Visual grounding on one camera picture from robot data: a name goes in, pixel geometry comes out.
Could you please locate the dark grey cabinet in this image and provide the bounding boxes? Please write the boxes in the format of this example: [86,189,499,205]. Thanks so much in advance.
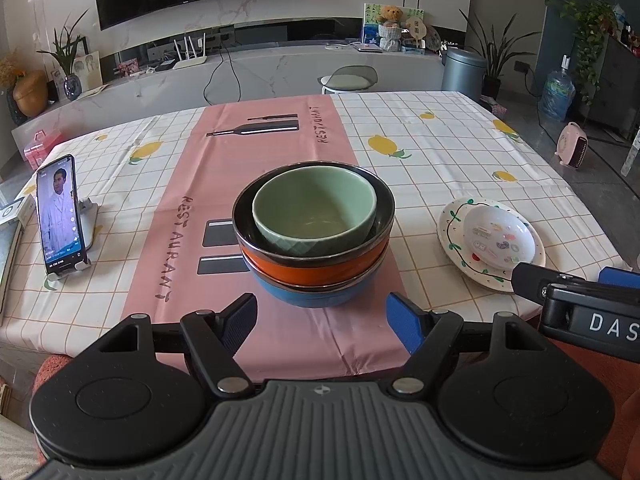
[542,0,640,143]

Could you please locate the smartphone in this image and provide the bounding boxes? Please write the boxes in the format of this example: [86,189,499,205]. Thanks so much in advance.
[36,154,81,276]

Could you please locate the grey phone stand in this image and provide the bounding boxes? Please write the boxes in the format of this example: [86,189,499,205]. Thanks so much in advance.
[45,199,99,281]

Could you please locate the green ceramic bowl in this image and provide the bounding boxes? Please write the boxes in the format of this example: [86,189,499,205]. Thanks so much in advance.
[251,167,378,256]

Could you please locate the sketch picture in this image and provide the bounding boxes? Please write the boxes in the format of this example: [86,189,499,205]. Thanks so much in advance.
[75,51,103,88]

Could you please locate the pink storage box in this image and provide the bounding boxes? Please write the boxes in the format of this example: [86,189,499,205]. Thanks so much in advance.
[24,129,65,171]

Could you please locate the potted green plant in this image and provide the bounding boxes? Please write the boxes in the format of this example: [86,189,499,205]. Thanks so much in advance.
[459,7,521,101]

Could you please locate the pink space heater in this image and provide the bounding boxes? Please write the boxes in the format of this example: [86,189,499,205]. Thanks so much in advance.
[555,121,590,170]

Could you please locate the round paper fan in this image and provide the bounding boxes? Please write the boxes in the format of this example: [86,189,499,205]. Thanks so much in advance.
[404,14,429,52]

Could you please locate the white router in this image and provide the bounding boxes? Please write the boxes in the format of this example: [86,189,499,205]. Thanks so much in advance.
[172,32,208,70]

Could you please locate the small white patterned bowl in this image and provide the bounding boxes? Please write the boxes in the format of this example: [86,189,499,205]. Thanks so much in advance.
[462,205,532,267]

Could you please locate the brown gourd vase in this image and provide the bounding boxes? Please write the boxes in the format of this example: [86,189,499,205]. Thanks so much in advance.
[12,70,49,117]

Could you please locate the hanging vine plant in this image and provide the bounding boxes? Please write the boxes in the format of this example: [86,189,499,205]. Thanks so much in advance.
[547,0,618,106]

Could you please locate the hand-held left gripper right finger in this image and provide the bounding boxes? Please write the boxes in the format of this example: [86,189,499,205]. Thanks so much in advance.
[386,291,551,396]

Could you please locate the pink table runner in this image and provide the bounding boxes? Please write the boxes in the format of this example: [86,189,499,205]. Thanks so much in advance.
[121,95,416,378]

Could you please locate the orange steel bowl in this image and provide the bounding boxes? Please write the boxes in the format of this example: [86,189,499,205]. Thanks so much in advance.
[231,161,396,286]

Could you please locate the blue vase with plant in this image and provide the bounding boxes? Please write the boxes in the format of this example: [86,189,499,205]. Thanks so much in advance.
[36,9,91,101]

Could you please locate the blue steel bowl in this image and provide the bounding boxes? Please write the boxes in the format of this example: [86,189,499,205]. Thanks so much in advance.
[245,250,388,309]

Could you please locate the black cable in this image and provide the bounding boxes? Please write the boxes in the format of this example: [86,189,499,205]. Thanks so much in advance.
[202,47,241,106]

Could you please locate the blue water bottle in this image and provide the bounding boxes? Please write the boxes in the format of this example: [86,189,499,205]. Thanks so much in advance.
[542,55,576,121]

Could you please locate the marble television console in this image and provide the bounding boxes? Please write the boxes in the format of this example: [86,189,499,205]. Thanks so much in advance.
[10,40,446,161]

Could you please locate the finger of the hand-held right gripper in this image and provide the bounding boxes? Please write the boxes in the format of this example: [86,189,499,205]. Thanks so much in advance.
[511,261,586,307]
[597,266,640,289]

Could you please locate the painted picture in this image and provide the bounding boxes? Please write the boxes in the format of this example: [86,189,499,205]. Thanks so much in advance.
[362,2,426,47]

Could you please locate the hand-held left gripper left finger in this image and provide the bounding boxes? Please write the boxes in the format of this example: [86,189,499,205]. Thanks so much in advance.
[92,292,259,397]

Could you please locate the grey trash bin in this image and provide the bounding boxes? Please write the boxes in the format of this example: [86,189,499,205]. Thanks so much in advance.
[441,46,487,93]

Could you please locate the white painted plate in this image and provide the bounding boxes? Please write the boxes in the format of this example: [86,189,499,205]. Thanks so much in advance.
[436,198,547,292]

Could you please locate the grey stool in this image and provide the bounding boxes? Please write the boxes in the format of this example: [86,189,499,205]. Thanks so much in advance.
[318,65,377,96]

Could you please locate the teddy bear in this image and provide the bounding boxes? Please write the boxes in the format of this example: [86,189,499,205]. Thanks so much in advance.
[376,5,405,28]

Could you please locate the checked lemon print tablecloth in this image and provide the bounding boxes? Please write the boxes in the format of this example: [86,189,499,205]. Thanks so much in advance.
[0,91,626,381]

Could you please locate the white box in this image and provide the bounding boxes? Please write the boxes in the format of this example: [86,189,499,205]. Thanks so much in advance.
[0,195,37,228]

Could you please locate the dried flowers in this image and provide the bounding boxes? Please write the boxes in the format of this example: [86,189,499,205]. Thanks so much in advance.
[0,50,26,88]

